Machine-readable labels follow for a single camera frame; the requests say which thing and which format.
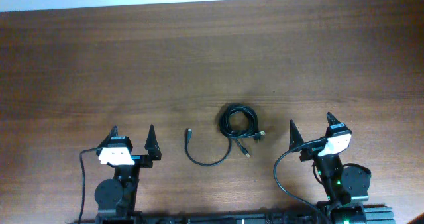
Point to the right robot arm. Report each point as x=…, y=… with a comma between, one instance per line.
x=346, y=185

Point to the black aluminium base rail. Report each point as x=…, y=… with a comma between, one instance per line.
x=265, y=217

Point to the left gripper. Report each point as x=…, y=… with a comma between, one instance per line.
x=145, y=160

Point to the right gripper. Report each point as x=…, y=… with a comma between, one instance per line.
x=295, y=137

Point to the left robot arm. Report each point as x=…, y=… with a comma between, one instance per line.
x=116, y=196

